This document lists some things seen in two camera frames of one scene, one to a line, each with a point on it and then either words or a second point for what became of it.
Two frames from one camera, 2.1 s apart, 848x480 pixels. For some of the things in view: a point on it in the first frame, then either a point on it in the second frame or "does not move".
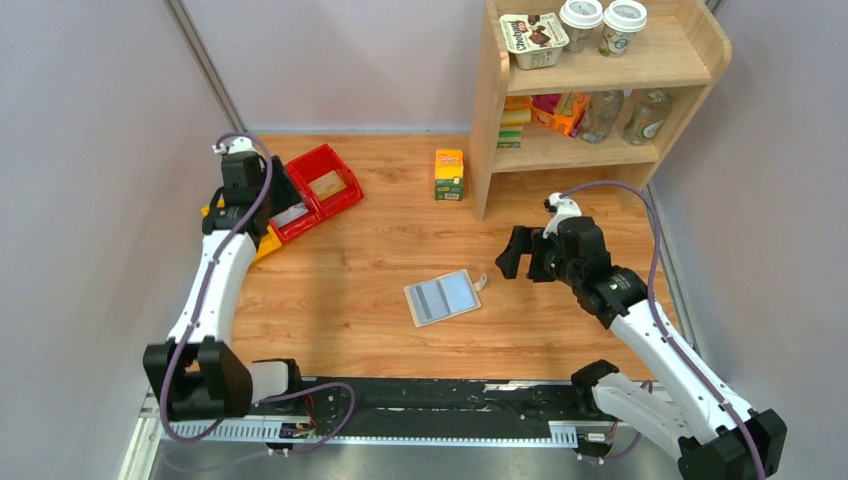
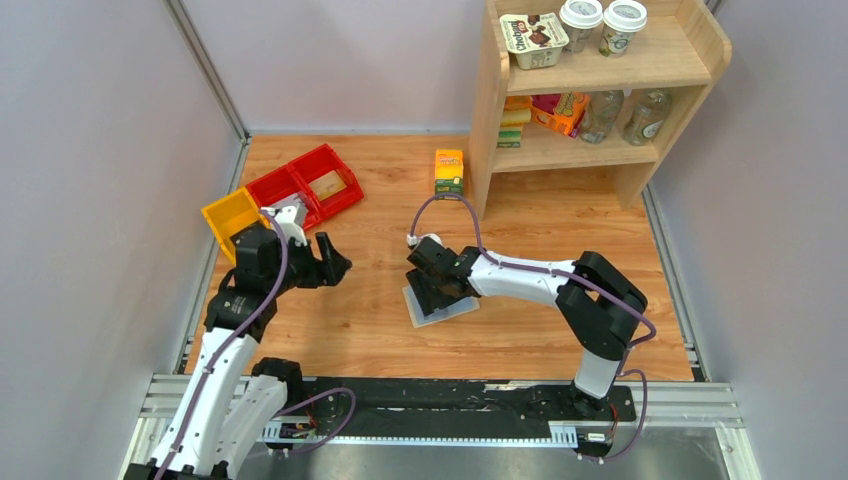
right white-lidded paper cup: [621, 21] does not move
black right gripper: [538, 254] -> [427, 273]
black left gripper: [282, 192] -> [312, 266]
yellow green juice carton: [449, 175] does not move
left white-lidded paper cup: [578, 19] does not move
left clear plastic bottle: [601, 113] does not move
